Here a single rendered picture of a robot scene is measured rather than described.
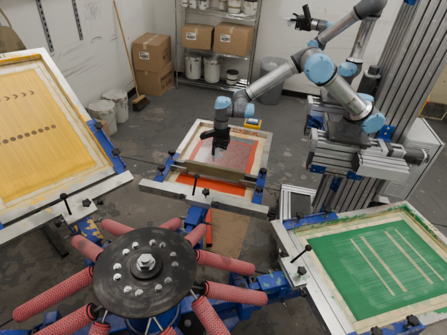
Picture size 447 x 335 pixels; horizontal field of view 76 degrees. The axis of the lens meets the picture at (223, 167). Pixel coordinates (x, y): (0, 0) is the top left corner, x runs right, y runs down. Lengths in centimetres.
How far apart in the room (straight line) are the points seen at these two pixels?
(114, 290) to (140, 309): 9
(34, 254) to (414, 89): 288
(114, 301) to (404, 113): 176
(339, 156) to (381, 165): 23
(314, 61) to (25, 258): 249
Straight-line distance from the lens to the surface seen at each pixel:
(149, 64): 475
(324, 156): 183
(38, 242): 290
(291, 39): 508
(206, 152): 193
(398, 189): 227
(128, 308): 87
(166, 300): 87
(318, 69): 137
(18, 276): 275
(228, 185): 169
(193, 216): 139
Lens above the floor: 208
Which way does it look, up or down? 38 degrees down
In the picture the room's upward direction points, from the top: 6 degrees clockwise
